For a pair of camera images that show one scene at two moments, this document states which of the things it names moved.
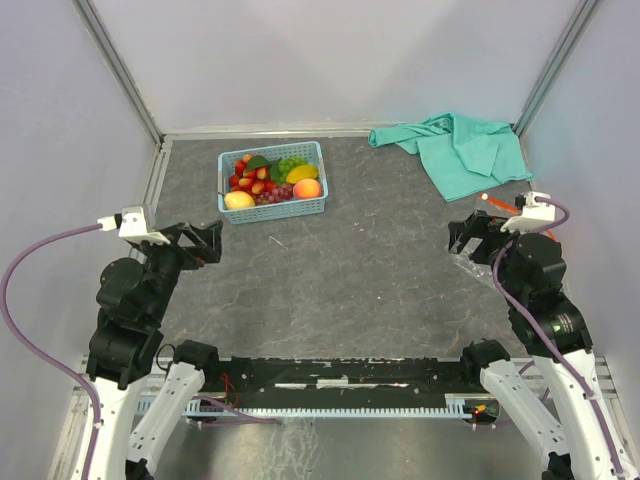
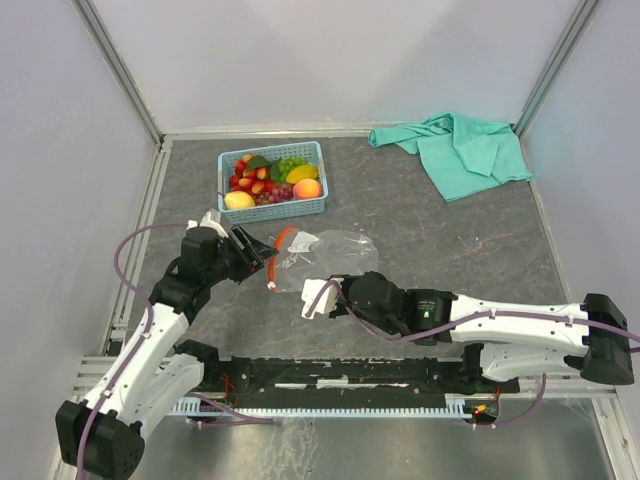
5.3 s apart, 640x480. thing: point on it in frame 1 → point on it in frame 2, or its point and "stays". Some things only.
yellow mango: (301, 172) stays
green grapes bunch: (285, 165) stays
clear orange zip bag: (486, 204) → (307, 254)
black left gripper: (206, 248) → (251, 256)
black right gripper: (479, 224) → (343, 288)
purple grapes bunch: (279, 193) stays
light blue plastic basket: (311, 206) stays
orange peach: (307, 188) stays
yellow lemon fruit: (238, 199) stays
